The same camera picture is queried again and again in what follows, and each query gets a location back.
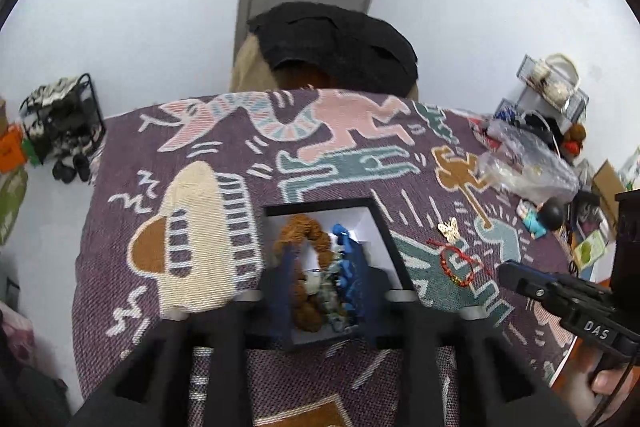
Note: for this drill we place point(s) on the orange plush toy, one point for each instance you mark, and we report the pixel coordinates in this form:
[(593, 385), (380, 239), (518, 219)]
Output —
[(573, 140)]

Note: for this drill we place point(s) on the orange box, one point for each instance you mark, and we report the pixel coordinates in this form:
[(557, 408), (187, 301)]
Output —
[(12, 155)]

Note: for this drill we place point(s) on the black shoe rack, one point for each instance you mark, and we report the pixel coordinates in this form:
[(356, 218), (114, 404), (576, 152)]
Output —
[(62, 122)]

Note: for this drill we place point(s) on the small cartoon figurine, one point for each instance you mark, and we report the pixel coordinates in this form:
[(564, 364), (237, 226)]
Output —
[(541, 219)]

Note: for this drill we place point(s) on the patterned purple woven blanket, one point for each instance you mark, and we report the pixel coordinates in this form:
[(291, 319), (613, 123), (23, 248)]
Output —
[(176, 226)]

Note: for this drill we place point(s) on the black wire basket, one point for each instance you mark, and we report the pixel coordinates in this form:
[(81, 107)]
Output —
[(556, 80)]

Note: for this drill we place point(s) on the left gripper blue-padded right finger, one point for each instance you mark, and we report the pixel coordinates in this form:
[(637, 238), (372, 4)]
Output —
[(494, 387)]

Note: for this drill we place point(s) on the clear plastic bag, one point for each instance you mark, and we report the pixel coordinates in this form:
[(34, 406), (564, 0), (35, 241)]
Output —
[(523, 165)]

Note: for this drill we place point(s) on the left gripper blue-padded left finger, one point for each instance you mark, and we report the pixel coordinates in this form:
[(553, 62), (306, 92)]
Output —
[(196, 367)]

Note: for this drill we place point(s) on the black square jewelry box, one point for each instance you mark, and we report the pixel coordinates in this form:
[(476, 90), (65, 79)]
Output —
[(324, 296)]

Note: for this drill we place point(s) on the person's right hand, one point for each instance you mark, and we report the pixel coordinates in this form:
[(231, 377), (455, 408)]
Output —
[(580, 386)]

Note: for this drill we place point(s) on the black jacket on chair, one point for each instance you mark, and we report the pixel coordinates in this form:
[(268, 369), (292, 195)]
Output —
[(331, 47)]

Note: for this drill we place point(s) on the gold butterfly hair clip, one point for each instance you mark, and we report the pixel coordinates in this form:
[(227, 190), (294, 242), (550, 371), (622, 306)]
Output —
[(450, 230)]

